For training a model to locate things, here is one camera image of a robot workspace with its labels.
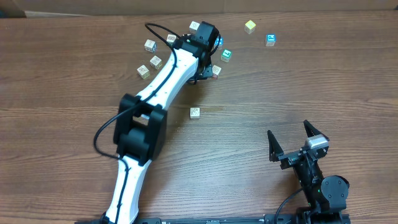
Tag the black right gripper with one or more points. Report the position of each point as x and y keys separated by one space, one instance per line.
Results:
x=294 y=154

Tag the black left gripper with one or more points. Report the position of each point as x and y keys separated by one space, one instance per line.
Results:
x=207 y=71

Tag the white block elephant picture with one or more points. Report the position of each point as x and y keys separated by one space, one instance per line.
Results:
x=194 y=113

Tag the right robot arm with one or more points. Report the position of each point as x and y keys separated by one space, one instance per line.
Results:
x=326 y=196

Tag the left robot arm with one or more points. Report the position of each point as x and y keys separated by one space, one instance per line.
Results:
x=141 y=120

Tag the white block red letter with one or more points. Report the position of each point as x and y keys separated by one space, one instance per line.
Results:
x=216 y=70

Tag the green L block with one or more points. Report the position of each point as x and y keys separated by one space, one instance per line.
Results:
x=226 y=55

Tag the blue T block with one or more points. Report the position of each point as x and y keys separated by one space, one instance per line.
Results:
x=219 y=43

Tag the white block top centre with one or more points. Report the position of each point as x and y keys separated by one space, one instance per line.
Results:
x=193 y=27

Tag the white block green side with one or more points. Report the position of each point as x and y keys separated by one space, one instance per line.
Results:
x=171 y=39

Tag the white X block yellow side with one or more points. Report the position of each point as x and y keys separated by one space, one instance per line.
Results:
x=156 y=62

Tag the white block blue side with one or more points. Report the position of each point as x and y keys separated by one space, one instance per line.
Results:
x=150 y=45

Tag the yellow top block far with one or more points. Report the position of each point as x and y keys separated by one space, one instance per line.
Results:
x=250 y=27

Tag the blue P block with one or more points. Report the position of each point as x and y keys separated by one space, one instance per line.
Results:
x=270 y=40

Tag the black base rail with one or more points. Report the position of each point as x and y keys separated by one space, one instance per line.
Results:
x=217 y=220

